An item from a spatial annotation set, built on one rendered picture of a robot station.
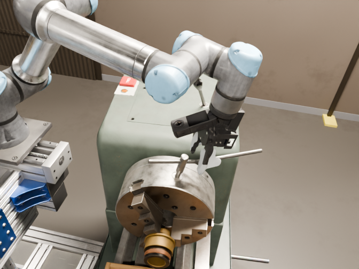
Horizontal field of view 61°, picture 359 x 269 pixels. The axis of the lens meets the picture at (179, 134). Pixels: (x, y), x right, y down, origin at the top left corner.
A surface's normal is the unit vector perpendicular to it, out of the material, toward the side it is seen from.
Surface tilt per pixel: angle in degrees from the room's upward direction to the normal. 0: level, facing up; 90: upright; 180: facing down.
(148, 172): 22
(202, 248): 0
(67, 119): 0
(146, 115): 0
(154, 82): 90
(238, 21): 90
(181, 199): 90
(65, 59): 90
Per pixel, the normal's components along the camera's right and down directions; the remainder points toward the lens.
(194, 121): -0.23, -0.66
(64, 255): 0.05, -0.77
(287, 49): -0.21, 0.62
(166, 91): -0.47, 0.55
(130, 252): 0.48, -0.64
